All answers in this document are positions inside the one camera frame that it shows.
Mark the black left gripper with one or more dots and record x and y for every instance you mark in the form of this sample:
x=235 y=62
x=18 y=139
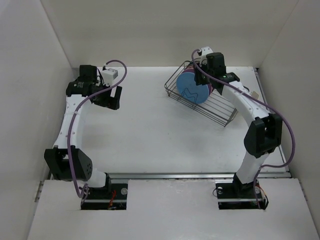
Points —
x=110 y=102

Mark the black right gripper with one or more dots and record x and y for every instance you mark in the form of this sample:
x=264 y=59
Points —
x=200 y=80

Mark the blue plastic plate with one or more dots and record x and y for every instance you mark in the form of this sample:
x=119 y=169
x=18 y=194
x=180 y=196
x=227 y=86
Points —
x=187 y=88

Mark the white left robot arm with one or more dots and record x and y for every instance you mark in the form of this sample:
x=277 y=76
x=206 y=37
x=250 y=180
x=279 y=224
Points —
x=91 y=87

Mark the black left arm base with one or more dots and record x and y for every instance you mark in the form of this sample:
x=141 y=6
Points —
x=112 y=198

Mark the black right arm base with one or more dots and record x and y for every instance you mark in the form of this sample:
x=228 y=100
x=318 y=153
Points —
x=229 y=199

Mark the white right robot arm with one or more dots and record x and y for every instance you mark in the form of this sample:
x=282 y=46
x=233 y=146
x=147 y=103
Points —
x=264 y=132

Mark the white cutlery holder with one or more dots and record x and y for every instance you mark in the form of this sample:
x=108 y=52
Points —
x=255 y=95

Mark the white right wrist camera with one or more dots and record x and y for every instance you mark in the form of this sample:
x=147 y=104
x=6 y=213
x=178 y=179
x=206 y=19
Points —
x=204 y=51

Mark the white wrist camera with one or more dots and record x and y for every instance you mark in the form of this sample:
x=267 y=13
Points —
x=204 y=51
x=109 y=75

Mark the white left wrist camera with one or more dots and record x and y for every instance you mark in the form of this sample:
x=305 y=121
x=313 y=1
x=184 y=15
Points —
x=109 y=75

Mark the dark wire dish rack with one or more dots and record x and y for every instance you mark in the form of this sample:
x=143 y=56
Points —
x=216 y=107

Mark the aluminium front rail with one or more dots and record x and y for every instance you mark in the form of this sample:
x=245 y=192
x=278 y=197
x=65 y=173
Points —
x=193 y=176

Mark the aluminium side rail left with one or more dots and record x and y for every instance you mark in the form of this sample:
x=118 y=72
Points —
x=39 y=191

